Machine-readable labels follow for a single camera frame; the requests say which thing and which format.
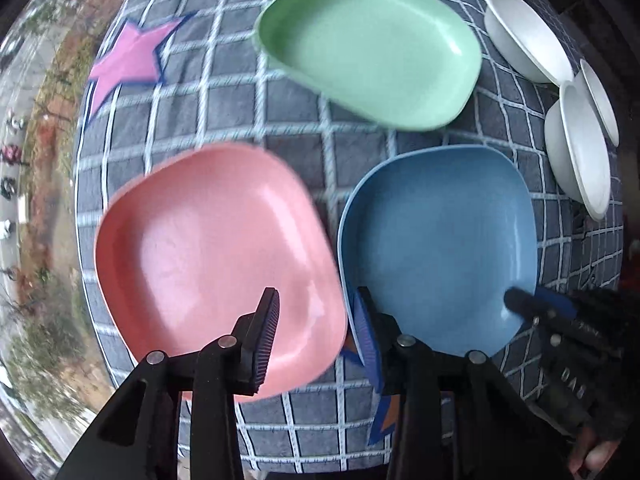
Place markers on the large white bowl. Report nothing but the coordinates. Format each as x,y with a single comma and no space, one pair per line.
525,35

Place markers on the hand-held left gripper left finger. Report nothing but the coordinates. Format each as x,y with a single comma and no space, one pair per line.
265,336

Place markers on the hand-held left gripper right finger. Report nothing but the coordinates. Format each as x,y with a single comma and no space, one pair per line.
366,332

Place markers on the grey checked blanket with stars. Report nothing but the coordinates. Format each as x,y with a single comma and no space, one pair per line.
210,100

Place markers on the person's right hand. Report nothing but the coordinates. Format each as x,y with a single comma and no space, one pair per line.
602,447

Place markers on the blue square plate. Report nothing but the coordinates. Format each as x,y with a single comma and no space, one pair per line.
440,240

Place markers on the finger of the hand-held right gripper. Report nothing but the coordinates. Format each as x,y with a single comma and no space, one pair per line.
557,302
522,302

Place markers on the green square plate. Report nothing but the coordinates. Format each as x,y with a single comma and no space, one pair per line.
370,45

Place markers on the pink square plate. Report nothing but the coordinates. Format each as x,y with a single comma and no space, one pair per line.
210,260

